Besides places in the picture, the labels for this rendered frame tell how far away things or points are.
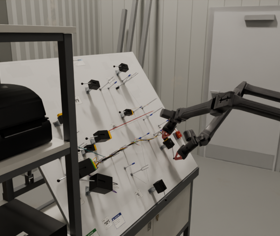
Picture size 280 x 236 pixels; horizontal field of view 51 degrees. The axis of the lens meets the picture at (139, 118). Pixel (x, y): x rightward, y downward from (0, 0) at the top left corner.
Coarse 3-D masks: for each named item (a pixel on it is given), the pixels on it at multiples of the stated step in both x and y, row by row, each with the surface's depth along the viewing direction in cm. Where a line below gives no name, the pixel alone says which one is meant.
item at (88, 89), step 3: (90, 81) 170; (93, 81) 170; (96, 81) 172; (81, 84) 167; (90, 84) 170; (93, 84) 169; (96, 84) 171; (99, 84) 172; (87, 87) 175; (90, 87) 170; (93, 87) 170; (96, 87) 171; (99, 87) 172; (87, 90) 174; (90, 90) 175; (87, 93) 175
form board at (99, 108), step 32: (0, 64) 143; (32, 64) 157; (96, 64) 194; (128, 64) 220; (96, 96) 180; (128, 96) 202; (96, 128) 168; (128, 128) 187; (64, 160) 143; (128, 160) 174; (160, 160) 195; (192, 160) 221; (64, 192) 135; (96, 192) 148; (128, 192) 162; (96, 224) 139; (128, 224) 152
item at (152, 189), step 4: (160, 180) 170; (156, 184) 169; (160, 184) 168; (164, 184) 171; (152, 188) 173; (156, 188) 170; (160, 188) 168; (164, 188) 170; (160, 192) 169; (164, 192) 170
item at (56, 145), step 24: (0, 24) 75; (72, 72) 100; (72, 96) 102; (72, 120) 103; (48, 144) 102; (72, 144) 105; (0, 168) 84; (24, 168) 90; (72, 168) 107; (72, 192) 110; (72, 216) 114
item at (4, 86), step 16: (0, 96) 92; (16, 96) 95; (32, 96) 99; (0, 112) 88; (16, 112) 92; (32, 112) 97; (0, 128) 88; (16, 128) 90; (32, 128) 94; (48, 128) 100; (0, 144) 86; (16, 144) 90; (32, 144) 96
